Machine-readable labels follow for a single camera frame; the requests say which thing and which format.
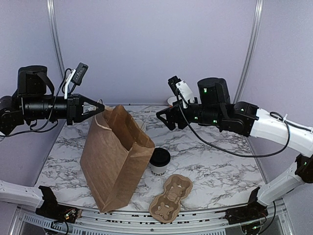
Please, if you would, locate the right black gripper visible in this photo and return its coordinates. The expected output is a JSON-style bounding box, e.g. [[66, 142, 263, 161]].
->
[[156, 97, 224, 130]]

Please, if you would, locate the stack of white paper cups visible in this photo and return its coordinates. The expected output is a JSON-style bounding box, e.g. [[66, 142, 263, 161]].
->
[[136, 120, 146, 132]]

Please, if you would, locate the single white paper cup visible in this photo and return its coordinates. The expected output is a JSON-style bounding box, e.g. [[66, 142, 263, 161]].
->
[[150, 164, 169, 176]]

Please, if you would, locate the brown paper bag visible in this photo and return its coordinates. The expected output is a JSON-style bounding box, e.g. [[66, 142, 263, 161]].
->
[[80, 105, 155, 212]]

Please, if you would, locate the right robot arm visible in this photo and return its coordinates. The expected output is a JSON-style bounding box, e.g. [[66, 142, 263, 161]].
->
[[156, 76, 313, 224]]

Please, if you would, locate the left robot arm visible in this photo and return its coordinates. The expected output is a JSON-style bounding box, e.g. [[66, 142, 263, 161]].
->
[[0, 63, 105, 224]]

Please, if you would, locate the orange bowl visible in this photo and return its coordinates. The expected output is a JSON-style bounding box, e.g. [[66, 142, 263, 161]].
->
[[167, 96, 177, 107]]

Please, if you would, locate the brown cardboard cup carrier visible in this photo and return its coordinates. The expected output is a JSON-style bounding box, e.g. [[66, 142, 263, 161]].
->
[[149, 174, 193, 224]]

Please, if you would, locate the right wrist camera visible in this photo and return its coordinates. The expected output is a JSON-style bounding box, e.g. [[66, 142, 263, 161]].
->
[[168, 76, 198, 109]]

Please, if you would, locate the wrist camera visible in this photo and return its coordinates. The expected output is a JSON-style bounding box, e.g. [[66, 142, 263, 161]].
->
[[64, 63, 89, 99], [168, 76, 198, 109]]

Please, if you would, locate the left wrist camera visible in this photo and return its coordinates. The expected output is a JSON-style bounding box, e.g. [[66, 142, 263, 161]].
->
[[64, 63, 89, 99]]

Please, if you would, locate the left aluminium frame post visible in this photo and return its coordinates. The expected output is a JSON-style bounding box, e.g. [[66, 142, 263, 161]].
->
[[46, 0, 65, 79]]

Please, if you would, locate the aluminium frame post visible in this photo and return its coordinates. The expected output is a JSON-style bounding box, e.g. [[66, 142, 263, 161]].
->
[[46, 0, 65, 79], [233, 0, 264, 103]]

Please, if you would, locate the aluminium front rail base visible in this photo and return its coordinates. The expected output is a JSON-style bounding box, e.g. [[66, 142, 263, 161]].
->
[[8, 199, 295, 235]]

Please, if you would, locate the right aluminium frame post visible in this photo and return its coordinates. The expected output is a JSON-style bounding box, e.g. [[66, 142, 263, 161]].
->
[[233, 0, 264, 103]]

